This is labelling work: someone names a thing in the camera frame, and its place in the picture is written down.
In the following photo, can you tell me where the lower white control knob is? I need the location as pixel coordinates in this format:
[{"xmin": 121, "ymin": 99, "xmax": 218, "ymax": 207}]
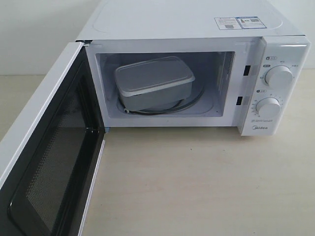
[{"xmin": 255, "ymin": 97, "xmax": 281, "ymax": 118}]

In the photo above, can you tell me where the white control knob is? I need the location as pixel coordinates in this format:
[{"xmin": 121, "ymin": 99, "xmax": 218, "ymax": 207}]
[
  {"xmin": 265, "ymin": 65, "xmax": 293, "ymax": 89},
  {"xmin": 255, "ymin": 97, "xmax": 281, "ymax": 118}
]

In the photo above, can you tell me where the glass turntable plate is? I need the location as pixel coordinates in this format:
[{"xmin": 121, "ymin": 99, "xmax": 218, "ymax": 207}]
[{"xmin": 117, "ymin": 83, "xmax": 205, "ymax": 116}]

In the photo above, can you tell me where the white microwave door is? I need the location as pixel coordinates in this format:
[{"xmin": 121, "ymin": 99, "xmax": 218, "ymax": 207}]
[{"xmin": 0, "ymin": 41, "xmax": 105, "ymax": 236}]

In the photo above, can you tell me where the white plastic lidded container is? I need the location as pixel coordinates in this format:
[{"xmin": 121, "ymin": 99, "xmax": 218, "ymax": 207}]
[{"xmin": 114, "ymin": 56, "xmax": 195, "ymax": 112}]

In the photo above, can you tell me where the white and blue label sticker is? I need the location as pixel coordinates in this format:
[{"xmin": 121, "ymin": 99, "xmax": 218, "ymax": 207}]
[{"xmin": 214, "ymin": 16, "xmax": 267, "ymax": 30}]

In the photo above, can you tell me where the white microwave oven body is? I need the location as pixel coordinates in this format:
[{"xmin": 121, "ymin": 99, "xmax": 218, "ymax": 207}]
[{"xmin": 76, "ymin": 0, "xmax": 311, "ymax": 136}]

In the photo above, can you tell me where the upper white control knob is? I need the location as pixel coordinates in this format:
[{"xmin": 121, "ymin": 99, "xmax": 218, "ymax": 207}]
[{"xmin": 265, "ymin": 65, "xmax": 293, "ymax": 89}]

